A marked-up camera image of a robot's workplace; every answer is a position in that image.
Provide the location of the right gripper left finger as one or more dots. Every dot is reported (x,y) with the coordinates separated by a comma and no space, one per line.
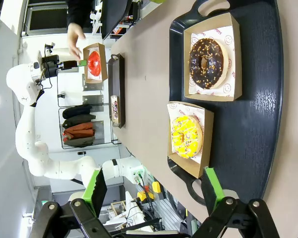
(94,193)

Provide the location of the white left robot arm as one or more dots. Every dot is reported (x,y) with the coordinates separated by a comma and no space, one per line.
(32,138)

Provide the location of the chocolate nut donut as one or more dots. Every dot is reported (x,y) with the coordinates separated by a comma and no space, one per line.
(213,49)

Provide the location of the yellow sprinkled donut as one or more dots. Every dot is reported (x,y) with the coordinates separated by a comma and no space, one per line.
(188,148)

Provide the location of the olive hanging jacket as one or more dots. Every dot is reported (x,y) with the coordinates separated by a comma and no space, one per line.
(77,120)

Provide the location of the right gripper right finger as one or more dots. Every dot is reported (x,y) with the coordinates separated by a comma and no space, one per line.
(213,193)

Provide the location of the person's right hand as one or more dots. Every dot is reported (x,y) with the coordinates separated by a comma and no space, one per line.
(75,39)

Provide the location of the red glazed donut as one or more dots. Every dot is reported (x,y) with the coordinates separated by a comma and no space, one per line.
(94,63)

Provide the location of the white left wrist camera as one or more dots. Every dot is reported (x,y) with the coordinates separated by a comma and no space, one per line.
(49,49)

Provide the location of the rust brown hanging jacket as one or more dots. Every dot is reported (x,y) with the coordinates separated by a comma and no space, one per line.
(79,130)

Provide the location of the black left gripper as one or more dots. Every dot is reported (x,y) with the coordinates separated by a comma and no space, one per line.
(51,65)

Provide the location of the person's right forearm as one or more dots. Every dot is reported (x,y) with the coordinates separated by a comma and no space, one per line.
(79,11)

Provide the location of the black hanging jacket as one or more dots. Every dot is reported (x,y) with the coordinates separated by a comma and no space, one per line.
(75,111)

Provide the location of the dark green hanging jacket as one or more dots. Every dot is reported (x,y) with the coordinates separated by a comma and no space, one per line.
(79,141)

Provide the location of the brown plastic tray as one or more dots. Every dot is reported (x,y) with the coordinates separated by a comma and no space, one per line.
(116,84)

